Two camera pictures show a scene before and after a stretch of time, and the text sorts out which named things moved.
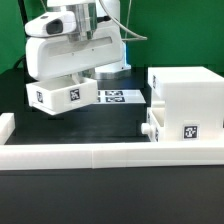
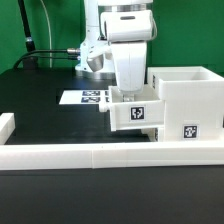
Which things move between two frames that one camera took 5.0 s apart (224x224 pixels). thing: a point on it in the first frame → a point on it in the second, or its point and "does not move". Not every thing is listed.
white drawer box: [50, 97] → [145, 113]
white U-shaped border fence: [181, 153] does not move
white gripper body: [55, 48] → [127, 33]
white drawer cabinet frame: [193, 102] does not move
